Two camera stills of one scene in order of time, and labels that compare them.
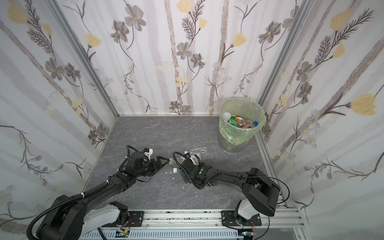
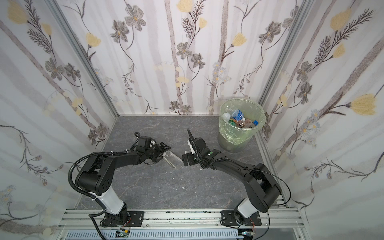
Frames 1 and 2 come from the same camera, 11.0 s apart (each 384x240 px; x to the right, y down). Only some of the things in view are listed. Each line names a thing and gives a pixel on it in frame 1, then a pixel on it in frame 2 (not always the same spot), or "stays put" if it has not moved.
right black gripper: (184, 165) -> (190, 157)
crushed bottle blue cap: (251, 125) stays put
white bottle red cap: (226, 116) stays put
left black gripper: (154, 163) -> (159, 150)
